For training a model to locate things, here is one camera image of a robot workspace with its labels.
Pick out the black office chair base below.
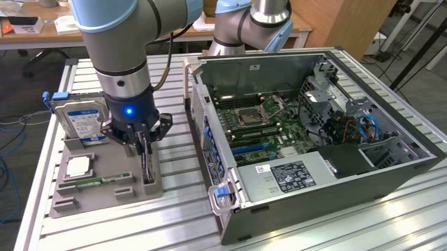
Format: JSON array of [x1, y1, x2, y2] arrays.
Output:
[[17, 48, 72, 78]]

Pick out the metal socket cover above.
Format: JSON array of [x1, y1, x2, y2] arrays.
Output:
[[260, 93, 284, 123]]

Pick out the installed dark RAM stick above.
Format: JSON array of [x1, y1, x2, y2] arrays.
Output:
[[229, 130, 282, 144]]

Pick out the CPU socket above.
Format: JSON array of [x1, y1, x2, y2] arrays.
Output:
[[233, 106, 272, 129]]

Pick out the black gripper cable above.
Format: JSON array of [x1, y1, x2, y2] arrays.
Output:
[[144, 25, 197, 91]]

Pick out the black open PC case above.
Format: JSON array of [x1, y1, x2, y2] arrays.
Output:
[[182, 50, 447, 246]]

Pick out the white paper stack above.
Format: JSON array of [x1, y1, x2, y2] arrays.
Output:
[[192, 14, 216, 32]]

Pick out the green motherboard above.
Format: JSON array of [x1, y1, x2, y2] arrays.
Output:
[[208, 87, 318, 168]]

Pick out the grey parts rack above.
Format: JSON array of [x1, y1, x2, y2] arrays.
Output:
[[48, 132, 165, 220]]

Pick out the white paper sheets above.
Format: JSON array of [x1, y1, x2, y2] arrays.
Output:
[[0, 0, 26, 19]]

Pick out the wooden cabinet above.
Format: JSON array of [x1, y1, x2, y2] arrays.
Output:
[[292, 0, 399, 60]]

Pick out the white unit red button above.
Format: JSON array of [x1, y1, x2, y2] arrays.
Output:
[[363, 31, 388, 56]]

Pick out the black stand pole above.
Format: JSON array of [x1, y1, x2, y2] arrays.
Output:
[[389, 15, 447, 91]]

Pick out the wooden desk white frame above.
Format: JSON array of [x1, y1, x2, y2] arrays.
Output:
[[0, 0, 92, 50], [144, 12, 314, 50]]

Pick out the black floor device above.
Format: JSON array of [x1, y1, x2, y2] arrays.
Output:
[[373, 51, 395, 63]]

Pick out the grey power supply unit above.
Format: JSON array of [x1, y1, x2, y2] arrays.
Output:
[[232, 151, 338, 204]]

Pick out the silver CPU chip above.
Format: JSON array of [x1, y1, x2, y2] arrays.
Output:
[[65, 156, 90, 178]]

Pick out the small silver heatsink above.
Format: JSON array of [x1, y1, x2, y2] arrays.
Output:
[[278, 146, 298, 158]]

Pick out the hard disk blue caddy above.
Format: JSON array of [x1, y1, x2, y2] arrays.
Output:
[[40, 90, 113, 146]]

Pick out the graphics card silver bracket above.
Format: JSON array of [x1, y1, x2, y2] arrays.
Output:
[[138, 132, 156, 185]]

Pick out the blue floor cable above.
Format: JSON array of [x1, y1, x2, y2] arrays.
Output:
[[0, 125, 28, 225]]

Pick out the grey floor cable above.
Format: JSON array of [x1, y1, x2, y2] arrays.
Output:
[[0, 111, 53, 126]]

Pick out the green RAM stick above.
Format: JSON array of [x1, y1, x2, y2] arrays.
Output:
[[57, 174, 134, 189]]

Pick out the thin red wire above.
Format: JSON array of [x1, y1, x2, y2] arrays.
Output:
[[340, 121, 352, 143]]

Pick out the brown cardboard box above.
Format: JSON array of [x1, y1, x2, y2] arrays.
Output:
[[201, 0, 217, 18]]

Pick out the blue SATA wire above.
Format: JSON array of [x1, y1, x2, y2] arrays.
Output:
[[355, 113, 381, 144]]

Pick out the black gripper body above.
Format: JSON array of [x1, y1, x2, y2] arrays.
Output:
[[104, 87, 160, 144]]

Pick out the white box black lid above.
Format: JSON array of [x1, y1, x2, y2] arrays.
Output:
[[6, 16, 45, 35]]

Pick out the white table frame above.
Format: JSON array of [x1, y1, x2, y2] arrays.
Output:
[[379, 0, 447, 71]]

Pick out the black RAM slot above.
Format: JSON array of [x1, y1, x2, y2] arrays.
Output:
[[226, 124, 280, 136], [214, 96, 261, 103], [228, 127, 281, 140], [216, 102, 262, 110], [214, 99, 261, 106], [213, 93, 260, 100]]

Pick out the blue expansion slot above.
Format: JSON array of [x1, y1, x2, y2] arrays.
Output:
[[230, 144, 265, 155]]

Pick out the silver disk bay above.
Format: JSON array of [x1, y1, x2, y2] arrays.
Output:
[[298, 75, 349, 138], [359, 135, 421, 169]]

